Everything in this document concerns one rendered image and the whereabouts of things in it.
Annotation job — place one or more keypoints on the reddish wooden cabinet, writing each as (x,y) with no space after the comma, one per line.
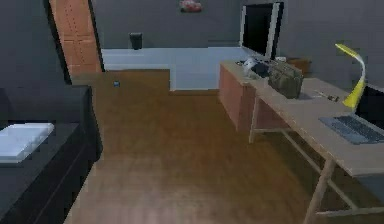
(236,96)

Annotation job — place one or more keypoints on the white round object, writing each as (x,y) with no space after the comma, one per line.
(249,63)

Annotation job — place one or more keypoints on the black round object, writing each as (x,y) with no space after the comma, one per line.
(260,69)

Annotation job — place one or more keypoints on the small blue box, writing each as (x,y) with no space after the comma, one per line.
(116,84)

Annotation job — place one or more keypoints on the black waste bin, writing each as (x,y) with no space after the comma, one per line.
(135,40)

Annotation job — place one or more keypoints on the olive green bag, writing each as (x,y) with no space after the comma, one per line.
(285,81)

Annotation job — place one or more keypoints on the small brown wooden box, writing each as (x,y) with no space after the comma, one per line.
(300,65)

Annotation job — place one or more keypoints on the light wooden desk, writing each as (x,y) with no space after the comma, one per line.
(310,120)

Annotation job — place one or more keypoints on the small dark pen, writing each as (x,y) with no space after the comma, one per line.
(328,96)

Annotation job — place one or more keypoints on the orange wooden room door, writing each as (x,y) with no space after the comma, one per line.
(76,36)

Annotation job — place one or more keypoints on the yellow desk lamp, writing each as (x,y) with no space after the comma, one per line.
(355,83)

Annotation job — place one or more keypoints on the grey laptop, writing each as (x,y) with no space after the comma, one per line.
(360,123)

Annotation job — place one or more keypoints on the white pillow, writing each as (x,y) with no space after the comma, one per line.
(20,138)

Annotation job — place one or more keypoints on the red framed wall picture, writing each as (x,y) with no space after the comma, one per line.
(190,5)

